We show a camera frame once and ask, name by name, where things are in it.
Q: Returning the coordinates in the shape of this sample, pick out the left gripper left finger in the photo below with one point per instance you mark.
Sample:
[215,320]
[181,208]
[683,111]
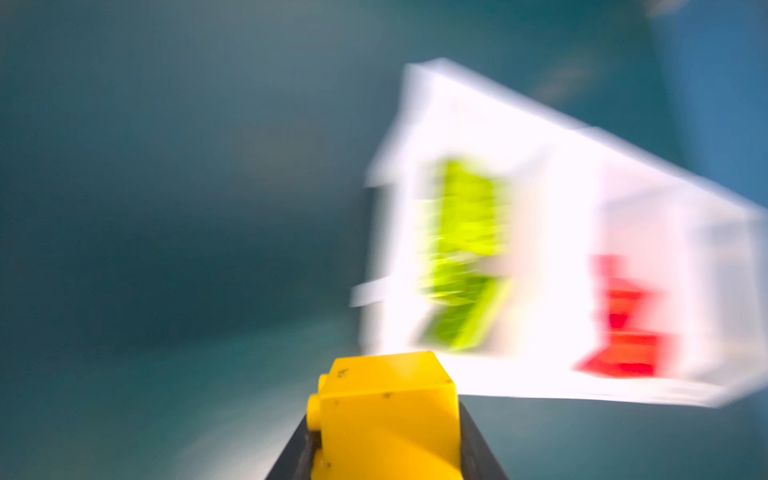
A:
[296,460]

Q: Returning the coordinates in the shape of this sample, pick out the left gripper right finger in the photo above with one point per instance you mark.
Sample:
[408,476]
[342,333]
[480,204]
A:
[478,462]

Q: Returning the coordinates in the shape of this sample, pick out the yellow square brick cluster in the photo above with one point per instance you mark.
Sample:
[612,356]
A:
[386,417]

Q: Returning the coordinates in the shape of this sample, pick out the green brick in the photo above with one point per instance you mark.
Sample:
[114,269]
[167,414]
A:
[467,230]

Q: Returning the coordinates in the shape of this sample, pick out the small red brick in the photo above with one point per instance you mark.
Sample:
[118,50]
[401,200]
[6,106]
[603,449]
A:
[626,350]

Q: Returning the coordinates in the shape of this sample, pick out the white three-compartment bin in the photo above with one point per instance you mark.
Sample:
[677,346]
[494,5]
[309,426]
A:
[570,192]

